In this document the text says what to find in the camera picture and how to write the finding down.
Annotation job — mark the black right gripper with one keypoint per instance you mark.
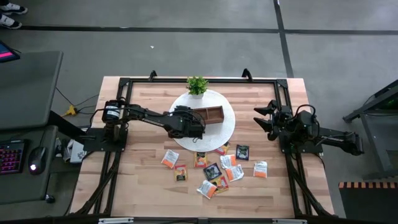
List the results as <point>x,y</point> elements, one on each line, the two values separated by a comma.
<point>278,119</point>

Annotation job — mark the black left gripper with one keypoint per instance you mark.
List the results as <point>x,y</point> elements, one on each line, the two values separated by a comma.
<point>186,127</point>

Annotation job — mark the round white woven placemat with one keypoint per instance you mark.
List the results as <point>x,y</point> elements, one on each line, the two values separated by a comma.
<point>214,133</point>

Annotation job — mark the wooden three-compartment box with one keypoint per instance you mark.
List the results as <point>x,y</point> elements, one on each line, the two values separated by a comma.
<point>214,119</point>

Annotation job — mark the yellow orange tea packet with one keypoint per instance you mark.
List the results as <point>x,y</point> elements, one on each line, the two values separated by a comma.
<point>222,183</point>
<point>201,160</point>
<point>222,150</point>
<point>180,173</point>

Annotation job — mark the white orange tea packet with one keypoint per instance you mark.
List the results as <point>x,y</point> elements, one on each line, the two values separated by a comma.
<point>169,159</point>
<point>206,189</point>
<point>234,172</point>
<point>228,161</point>
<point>260,169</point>

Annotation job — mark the dark foil tea packet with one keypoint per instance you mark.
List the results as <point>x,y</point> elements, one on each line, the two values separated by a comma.
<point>242,152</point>
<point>212,171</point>

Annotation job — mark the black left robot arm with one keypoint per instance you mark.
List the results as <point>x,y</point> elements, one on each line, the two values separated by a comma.
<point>149,116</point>

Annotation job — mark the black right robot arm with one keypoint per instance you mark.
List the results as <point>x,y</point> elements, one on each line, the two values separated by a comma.
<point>335,138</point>

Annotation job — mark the small green potted plant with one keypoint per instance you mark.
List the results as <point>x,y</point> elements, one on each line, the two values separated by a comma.
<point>196,84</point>

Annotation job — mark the grey metal cart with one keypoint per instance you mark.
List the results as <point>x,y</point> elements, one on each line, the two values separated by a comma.
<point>373,137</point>

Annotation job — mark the white cardboard box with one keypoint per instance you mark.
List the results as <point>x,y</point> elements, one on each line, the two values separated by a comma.
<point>76,154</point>

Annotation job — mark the black case orange striped edge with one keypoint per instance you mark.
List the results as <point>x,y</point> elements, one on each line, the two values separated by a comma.
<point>367,205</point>

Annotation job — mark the black computer mouse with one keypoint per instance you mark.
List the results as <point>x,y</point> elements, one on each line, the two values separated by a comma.
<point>37,158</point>

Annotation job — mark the small black knob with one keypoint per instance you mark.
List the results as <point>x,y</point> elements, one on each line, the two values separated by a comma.
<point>50,198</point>

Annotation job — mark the grey desk top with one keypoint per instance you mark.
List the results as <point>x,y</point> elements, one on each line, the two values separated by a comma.
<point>28,90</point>

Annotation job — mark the backlit black keyboard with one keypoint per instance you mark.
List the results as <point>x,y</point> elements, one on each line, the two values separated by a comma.
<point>11,157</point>

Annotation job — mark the tilted computer screen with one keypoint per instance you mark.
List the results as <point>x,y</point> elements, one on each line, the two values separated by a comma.
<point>7,53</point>

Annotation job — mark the person's white shoe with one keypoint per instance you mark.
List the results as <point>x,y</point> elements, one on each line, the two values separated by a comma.
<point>12,8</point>
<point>9,21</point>

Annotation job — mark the black frame clamp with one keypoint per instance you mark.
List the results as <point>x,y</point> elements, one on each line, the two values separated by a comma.
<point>152,74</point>
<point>247,74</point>

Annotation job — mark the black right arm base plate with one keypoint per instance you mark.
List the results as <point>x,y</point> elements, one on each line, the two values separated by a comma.
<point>311,150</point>

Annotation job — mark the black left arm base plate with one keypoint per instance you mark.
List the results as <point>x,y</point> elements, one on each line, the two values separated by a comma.
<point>96,143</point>

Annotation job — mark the silver metal bracket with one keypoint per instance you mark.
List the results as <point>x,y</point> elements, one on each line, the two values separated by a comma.
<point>289,221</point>
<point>115,220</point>

